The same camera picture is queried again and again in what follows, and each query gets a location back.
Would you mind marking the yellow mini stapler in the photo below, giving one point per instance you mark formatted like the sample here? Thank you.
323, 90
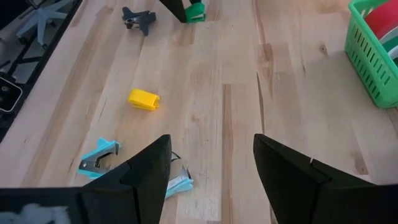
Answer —
143, 99

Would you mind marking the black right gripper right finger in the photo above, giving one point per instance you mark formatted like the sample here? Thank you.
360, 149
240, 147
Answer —
295, 193

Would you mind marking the green tape roll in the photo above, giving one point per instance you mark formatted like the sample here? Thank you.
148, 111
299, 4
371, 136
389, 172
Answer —
392, 46

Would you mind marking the red tape roll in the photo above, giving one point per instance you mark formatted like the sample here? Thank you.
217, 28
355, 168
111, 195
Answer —
382, 18

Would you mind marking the grey chair star base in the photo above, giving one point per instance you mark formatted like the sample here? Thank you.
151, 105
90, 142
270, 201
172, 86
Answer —
42, 18

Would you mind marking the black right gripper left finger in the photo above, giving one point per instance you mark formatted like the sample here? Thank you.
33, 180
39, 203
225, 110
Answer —
140, 186

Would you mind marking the green plastic basket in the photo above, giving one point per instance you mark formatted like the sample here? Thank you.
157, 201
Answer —
367, 62

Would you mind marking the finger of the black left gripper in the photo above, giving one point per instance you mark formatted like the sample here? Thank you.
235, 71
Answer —
175, 9
196, 1

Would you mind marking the small silver-edged camera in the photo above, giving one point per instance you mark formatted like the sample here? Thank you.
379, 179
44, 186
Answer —
9, 95

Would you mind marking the black staple remover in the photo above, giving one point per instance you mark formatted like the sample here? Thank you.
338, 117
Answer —
141, 19

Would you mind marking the green mini stapler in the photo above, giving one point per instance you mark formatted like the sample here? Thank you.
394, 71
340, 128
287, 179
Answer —
196, 14

